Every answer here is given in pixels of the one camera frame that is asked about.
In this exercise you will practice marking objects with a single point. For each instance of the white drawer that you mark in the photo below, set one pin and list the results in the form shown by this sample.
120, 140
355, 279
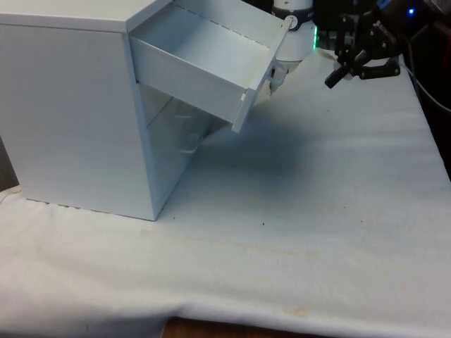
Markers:
197, 75

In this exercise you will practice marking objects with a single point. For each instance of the white chest of drawers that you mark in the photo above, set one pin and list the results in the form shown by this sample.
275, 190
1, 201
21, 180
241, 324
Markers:
70, 112

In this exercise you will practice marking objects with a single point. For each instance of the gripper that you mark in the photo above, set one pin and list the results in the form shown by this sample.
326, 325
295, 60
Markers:
391, 14

